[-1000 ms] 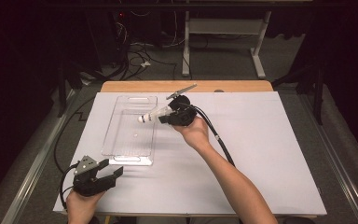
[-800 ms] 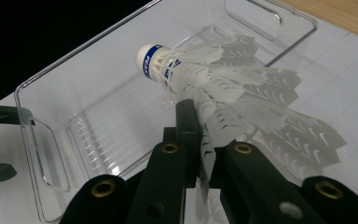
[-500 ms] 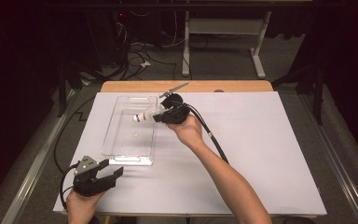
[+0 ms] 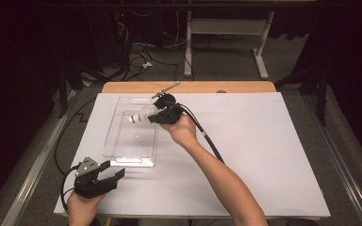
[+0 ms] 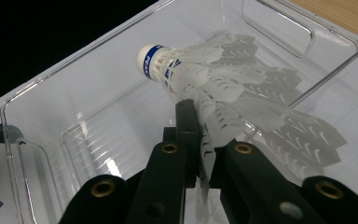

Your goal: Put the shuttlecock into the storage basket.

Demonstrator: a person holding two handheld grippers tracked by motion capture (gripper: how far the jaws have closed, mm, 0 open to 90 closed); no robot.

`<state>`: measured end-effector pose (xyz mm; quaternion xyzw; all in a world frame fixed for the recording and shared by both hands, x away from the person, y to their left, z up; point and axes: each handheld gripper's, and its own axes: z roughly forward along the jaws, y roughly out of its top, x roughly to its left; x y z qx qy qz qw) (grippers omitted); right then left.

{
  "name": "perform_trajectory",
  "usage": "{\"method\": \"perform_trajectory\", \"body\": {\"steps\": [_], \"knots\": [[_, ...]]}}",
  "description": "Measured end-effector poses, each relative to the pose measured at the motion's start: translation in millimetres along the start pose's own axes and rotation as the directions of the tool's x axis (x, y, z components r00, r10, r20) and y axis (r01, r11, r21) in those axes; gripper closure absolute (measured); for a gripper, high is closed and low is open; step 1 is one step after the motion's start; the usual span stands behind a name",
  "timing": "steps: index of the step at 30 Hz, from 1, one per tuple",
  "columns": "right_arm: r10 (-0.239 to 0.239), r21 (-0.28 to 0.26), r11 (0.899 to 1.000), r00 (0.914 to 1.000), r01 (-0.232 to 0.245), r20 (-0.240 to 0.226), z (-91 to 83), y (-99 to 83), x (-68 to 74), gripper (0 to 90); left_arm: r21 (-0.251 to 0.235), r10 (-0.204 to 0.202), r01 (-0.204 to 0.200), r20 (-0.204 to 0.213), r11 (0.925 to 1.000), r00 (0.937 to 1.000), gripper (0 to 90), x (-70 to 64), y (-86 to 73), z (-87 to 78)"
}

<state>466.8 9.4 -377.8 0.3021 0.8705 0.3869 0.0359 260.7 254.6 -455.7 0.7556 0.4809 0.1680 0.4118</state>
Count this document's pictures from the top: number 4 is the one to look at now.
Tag right hand-held gripper black cable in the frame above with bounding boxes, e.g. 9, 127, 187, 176
166, 100, 225, 164

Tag grey metal floor rail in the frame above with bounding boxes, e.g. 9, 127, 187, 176
304, 93, 362, 226
0, 90, 76, 226

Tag black floor cable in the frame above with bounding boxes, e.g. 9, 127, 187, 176
54, 97, 98, 177

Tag tangle of floor cables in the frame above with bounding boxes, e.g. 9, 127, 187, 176
116, 8, 189, 83

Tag hand-held gripper black cable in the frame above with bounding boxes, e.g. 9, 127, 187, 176
59, 165, 80, 213
166, 100, 225, 164

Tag black metal stand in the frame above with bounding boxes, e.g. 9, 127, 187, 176
274, 62, 331, 126
58, 59, 86, 119

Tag left hand-held gripper black cable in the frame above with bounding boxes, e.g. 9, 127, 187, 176
59, 165, 80, 213

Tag clear plastic storage bin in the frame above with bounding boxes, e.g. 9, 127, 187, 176
102, 95, 160, 168

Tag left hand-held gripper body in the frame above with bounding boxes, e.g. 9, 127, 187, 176
74, 156, 119, 199

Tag person's left hand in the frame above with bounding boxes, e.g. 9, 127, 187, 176
66, 191, 107, 220

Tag person's right hand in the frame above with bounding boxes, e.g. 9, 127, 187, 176
158, 112, 199, 149

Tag white metal desk frame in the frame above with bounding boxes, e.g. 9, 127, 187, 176
183, 10, 276, 81

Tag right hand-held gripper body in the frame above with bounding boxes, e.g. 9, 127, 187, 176
151, 81, 183, 125

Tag dark equipment with red light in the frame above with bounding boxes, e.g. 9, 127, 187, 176
84, 6, 131, 69

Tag white table cover board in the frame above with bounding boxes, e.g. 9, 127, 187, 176
54, 92, 332, 218

